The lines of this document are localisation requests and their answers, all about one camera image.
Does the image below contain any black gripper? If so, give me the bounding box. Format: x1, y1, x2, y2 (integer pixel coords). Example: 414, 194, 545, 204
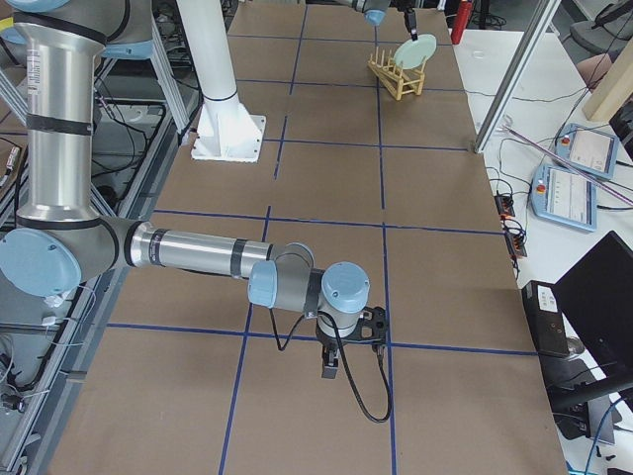
321, 346, 339, 380
403, 6, 418, 40

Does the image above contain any light green plate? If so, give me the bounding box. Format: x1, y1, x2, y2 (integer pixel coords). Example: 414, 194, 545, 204
393, 34, 437, 69

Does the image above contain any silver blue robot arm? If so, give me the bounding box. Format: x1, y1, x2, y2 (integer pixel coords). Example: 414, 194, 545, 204
335, 0, 418, 41
1, 1, 370, 377

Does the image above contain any wooden dish rack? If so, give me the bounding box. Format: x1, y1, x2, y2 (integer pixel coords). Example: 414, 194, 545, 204
367, 47, 427, 101

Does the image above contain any red cylinder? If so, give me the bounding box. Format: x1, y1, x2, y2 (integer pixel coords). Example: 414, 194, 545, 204
451, 0, 473, 46

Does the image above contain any wooden beam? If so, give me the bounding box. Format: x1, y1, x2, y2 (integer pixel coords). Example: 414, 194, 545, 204
583, 39, 633, 122

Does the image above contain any orange black adapter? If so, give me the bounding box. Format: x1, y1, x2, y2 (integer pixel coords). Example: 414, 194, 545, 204
494, 192, 527, 260

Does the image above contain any black box device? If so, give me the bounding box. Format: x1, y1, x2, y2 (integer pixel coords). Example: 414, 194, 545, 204
521, 280, 569, 358

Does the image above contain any far blue teach pendant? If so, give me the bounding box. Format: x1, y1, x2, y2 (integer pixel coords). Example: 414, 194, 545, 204
555, 123, 619, 179

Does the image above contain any blue teach pendant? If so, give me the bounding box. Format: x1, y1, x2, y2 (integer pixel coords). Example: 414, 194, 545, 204
555, 123, 619, 179
530, 164, 597, 232

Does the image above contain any near blue teach pendant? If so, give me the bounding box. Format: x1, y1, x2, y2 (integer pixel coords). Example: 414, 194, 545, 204
530, 164, 597, 232

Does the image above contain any white reacher stick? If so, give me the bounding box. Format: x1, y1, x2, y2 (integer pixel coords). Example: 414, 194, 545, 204
501, 126, 633, 206

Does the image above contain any black laptop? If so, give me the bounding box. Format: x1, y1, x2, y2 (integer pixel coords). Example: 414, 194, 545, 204
548, 230, 633, 415

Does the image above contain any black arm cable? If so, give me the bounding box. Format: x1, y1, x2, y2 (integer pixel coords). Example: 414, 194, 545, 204
269, 304, 395, 424

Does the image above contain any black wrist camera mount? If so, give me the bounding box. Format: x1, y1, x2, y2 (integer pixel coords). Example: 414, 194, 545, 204
316, 307, 389, 349

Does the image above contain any aluminium frame post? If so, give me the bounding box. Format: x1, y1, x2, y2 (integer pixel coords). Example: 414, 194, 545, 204
473, 0, 561, 153

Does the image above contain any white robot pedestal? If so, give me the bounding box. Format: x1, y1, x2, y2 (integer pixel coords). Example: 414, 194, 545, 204
178, 1, 266, 162

